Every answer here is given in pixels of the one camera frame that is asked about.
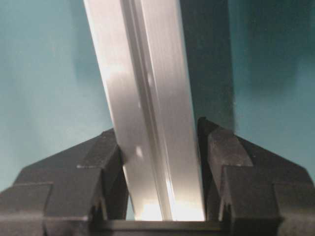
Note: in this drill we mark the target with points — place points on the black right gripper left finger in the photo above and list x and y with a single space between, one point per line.
63 194

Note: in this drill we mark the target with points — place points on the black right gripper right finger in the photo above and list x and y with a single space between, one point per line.
250 189

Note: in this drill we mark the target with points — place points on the silver aluminium rail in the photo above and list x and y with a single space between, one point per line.
140 49

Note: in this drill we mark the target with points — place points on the teal table cloth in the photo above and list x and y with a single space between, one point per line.
251 67

